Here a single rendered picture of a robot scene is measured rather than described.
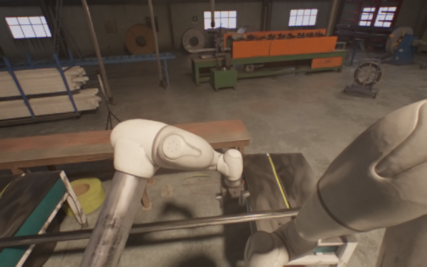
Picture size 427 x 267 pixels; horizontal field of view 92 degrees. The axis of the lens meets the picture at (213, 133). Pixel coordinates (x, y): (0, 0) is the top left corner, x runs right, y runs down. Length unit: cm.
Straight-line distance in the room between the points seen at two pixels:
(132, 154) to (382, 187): 56
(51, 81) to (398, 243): 505
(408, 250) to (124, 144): 68
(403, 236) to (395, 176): 26
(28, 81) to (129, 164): 465
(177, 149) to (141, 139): 14
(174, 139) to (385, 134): 43
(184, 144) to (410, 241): 48
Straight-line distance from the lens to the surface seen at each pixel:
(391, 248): 57
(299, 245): 79
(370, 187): 31
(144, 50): 1182
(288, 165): 194
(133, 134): 66
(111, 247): 71
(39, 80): 515
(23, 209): 205
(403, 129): 29
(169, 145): 55
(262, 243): 73
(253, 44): 674
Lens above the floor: 190
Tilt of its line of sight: 30 degrees down
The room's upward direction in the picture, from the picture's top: 2 degrees counter-clockwise
